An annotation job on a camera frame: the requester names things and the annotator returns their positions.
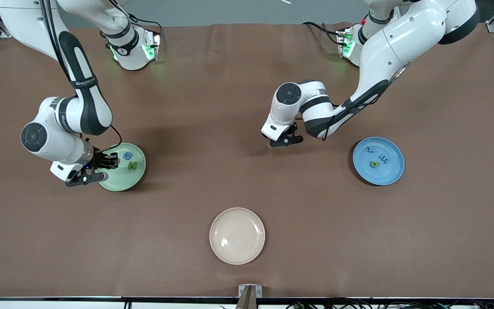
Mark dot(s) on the light green plate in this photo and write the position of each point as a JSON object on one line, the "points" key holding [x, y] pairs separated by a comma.
{"points": [[127, 180]]}

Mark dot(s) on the blue foam letter m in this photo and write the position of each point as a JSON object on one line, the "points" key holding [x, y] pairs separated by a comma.
{"points": [[383, 159]]}

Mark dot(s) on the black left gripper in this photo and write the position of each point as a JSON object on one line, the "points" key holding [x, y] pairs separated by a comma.
{"points": [[292, 129]]}

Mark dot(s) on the metal bracket with post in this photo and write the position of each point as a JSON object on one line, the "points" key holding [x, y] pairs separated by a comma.
{"points": [[255, 292]]}

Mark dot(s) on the blue foam letter G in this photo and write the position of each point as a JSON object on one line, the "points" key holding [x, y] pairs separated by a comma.
{"points": [[125, 156]]}

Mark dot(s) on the metal base connector box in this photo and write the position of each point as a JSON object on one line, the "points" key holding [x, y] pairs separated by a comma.
{"points": [[342, 40], [155, 43]]}

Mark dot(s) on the beige plate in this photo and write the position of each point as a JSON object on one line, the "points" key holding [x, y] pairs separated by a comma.
{"points": [[237, 236]]}

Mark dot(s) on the green foam letter N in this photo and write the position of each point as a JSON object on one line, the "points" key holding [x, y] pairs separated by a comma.
{"points": [[132, 165]]}

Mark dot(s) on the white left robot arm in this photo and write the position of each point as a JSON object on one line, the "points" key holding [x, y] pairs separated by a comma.
{"points": [[401, 43]]}

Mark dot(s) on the brown table mat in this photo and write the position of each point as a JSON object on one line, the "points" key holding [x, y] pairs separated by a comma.
{"points": [[247, 193]]}

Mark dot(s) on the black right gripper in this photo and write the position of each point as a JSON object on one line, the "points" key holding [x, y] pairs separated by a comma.
{"points": [[100, 159]]}

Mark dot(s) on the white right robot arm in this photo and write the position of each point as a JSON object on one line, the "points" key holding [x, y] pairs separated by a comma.
{"points": [[19, 17]]}

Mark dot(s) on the green foam lowercase letter b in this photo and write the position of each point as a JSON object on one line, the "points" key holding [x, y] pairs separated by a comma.
{"points": [[372, 163]]}

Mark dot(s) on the blue plate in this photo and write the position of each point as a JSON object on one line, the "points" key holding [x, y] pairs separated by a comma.
{"points": [[386, 176]]}

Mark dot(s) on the blue foam letter x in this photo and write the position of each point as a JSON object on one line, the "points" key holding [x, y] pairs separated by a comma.
{"points": [[371, 150]]}

